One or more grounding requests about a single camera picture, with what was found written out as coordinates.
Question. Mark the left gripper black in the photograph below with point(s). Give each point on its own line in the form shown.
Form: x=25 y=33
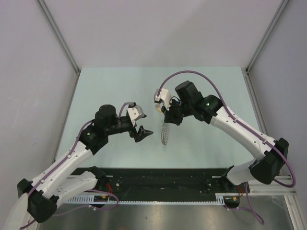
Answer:
x=142 y=132

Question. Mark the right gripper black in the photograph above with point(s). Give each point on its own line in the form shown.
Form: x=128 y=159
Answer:
x=169 y=117

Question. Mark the round metal keyring disc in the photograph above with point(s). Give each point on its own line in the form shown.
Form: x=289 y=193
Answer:
x=164 y=132

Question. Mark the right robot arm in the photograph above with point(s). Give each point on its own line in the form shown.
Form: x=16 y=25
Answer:
x=267 y=152

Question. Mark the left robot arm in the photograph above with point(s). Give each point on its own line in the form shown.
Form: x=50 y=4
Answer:
x=47 y=191

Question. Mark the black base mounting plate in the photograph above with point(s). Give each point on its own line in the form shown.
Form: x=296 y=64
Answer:
x=208 y=180

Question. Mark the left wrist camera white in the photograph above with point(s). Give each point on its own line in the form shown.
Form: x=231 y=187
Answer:
x=132 y=112

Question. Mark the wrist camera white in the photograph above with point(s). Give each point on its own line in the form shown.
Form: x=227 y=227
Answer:
x=132 y=112
x=163 y=96

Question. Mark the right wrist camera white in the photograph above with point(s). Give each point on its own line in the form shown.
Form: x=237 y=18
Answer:
x=163 y=96

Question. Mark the slotted cable duct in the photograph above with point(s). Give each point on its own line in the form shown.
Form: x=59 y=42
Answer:
x=197 y=199

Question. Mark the left aluminium frame post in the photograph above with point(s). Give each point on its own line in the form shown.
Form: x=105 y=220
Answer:
x=58 y=34

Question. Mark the aluminium frame post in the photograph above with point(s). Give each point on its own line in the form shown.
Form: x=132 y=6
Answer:
x=58 y=34
x=268 y=33

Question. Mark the right aluminium frame post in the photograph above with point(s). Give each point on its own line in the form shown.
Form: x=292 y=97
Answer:
x=268 y=33

